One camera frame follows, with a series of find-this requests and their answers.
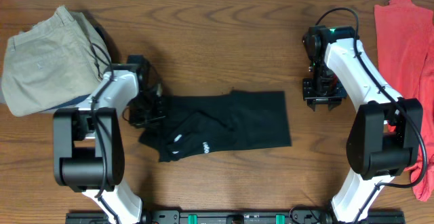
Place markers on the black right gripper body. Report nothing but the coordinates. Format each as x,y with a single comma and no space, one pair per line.
323,87

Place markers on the folded dark blue garment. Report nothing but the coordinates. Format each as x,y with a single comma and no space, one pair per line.
72,102

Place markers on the folded khaki pants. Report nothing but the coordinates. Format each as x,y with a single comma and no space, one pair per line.
57,60

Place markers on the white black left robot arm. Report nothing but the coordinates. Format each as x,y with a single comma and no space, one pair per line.
88,149

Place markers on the black t-shirt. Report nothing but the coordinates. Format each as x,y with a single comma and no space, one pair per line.
237,121

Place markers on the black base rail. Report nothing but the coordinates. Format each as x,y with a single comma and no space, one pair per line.
237,217

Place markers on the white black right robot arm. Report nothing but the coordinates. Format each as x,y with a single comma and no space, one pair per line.
385,136

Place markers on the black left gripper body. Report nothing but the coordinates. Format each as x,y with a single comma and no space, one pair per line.
145,110

